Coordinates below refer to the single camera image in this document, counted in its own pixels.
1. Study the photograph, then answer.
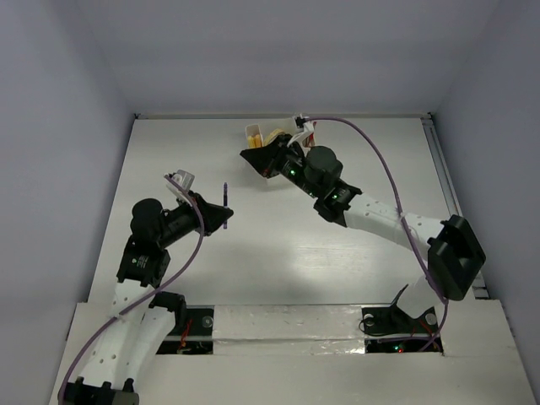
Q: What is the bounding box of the patterned washi tape roll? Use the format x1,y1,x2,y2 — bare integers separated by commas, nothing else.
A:
264,128,285,146

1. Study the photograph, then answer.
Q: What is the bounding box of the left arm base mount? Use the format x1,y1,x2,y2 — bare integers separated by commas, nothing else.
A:
157,306,214,355

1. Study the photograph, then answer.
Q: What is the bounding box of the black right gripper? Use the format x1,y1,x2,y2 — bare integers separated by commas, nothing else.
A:
242,133,321,198

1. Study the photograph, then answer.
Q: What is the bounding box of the red gel pen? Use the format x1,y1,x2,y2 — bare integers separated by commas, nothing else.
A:
305,121,316,149

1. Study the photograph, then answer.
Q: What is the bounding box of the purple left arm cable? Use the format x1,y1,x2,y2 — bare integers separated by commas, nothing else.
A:
57,175,207,405

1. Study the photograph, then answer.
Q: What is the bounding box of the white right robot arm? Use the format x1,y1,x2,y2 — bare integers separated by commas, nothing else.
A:
240,134,486,331

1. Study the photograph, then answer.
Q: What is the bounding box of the white perforated organizer basket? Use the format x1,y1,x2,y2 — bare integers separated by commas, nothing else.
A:
245,115,316,150

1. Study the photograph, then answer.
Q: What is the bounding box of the yellow highlighter marker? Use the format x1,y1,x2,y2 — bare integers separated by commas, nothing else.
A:
247,136,256,149

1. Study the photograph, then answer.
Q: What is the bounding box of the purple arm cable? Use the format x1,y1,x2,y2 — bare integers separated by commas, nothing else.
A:
57,175,207,405
294,116,449,352

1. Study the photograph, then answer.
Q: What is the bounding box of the purple gel pen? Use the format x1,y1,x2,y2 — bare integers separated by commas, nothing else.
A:
223,182,229,230

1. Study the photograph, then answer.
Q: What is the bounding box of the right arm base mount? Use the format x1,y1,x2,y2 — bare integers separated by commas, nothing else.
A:
359,286,439,354

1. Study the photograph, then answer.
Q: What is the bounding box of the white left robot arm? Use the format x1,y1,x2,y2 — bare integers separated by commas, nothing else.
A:
57,192,234,404

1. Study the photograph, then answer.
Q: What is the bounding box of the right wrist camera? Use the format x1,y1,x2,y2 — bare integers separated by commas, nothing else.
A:
288,115,313,148

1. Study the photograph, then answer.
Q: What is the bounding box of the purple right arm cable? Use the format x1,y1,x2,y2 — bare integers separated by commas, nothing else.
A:
294,116,449,352

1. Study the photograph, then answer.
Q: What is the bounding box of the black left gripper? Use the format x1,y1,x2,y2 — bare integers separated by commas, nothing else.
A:
158,189,232,246

